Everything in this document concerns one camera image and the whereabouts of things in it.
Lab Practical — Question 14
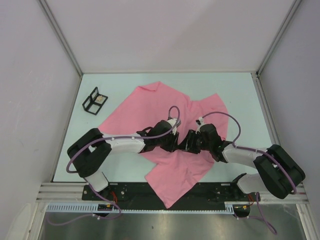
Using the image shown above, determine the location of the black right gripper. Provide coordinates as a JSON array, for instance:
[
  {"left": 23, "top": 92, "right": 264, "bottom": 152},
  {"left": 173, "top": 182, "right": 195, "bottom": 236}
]
[{"left": 176, "top": 129, "right": 212, "bottom": 155}]

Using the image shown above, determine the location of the gold leaf rhinestone brooch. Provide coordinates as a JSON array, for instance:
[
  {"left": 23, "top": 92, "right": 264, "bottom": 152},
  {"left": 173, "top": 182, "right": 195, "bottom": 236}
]
[{"left": 95, "top": 95, "right": 103, "bottom": 102}]

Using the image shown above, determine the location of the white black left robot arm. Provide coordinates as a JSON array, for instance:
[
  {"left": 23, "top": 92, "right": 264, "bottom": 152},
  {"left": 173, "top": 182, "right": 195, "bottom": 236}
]
[{"left": 66, "top": 117, "right": 181, "bottom": 200}]

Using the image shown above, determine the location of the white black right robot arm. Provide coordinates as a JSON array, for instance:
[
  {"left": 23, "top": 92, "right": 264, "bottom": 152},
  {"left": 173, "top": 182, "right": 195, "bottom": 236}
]
[{"left": 178, "top": 123, "right": 306, "bottom": 201}]

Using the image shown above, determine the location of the pink t-shirt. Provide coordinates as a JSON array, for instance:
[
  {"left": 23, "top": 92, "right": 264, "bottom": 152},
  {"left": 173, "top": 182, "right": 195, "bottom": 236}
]
[{"left": 98, "top": 82, "right": 229, "bottom": 208}]

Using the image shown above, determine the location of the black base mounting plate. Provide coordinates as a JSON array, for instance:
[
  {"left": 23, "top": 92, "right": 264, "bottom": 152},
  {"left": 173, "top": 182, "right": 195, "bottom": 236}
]
[{"left": 81, "top": 181, "right": 262, "bottom": 210}]

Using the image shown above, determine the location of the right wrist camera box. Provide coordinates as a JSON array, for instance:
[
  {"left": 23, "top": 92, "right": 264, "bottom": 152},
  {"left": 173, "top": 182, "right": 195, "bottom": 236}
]
[{"left": 196, "top": 116, "right": 205, "bottom": 133}]

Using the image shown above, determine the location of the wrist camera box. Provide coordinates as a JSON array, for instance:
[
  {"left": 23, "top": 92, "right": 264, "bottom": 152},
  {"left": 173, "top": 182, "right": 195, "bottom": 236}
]
[
  {"left": 167, "top": 118, "right": 181, "bottom": 135},
  {"left": 196, "top": 116, "right": 205, "bottom": 133}
]

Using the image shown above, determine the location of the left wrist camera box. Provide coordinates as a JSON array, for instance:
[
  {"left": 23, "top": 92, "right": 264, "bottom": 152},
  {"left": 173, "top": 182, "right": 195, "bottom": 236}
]
[{"left": 167, "top": 118, "right": 181, "bottom": 135}]

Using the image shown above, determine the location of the black wire frame box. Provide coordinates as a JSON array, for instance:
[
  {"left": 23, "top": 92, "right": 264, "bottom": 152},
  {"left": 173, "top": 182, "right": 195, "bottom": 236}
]
[{"left": 82, "top": 86, "right": 109, "bottom": 116}]

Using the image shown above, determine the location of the white slotted cable duct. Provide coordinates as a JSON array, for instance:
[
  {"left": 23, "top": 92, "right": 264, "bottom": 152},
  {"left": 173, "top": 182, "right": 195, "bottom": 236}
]
[{"left": 46, "top": 202, "right": 251, "bottom": 215}]

